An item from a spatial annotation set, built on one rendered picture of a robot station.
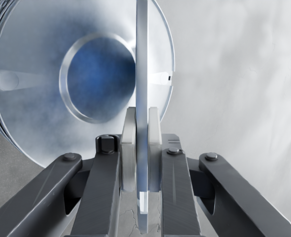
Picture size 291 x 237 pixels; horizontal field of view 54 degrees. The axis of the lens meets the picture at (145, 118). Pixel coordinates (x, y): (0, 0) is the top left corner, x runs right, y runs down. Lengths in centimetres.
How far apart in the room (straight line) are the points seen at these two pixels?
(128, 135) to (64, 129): 25
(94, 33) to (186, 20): 62
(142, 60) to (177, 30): 79
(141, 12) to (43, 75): 21
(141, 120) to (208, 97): 98
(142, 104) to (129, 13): 28
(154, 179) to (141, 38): 9
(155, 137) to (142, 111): 3
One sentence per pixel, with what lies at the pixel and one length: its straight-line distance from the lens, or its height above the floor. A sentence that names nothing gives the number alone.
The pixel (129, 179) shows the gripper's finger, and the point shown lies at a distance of 16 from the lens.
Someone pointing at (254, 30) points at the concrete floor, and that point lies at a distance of 136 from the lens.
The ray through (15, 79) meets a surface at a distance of 36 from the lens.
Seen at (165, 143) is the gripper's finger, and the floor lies 54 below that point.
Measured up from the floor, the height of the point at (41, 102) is 31.
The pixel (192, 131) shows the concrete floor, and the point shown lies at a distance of 113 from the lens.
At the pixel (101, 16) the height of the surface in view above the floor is 31.
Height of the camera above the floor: 65
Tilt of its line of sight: 45 degrees down
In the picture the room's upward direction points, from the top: 111 degrees clockwise
